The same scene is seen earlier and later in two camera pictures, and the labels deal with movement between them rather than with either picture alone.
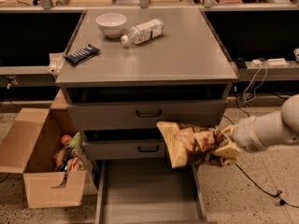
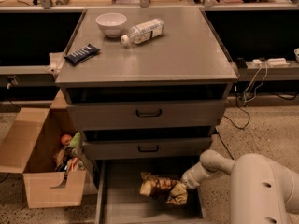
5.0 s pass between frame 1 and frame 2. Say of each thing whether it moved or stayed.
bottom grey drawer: stayed
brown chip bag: moved
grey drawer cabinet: stayed
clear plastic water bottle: stayed
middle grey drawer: stayed
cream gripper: moved
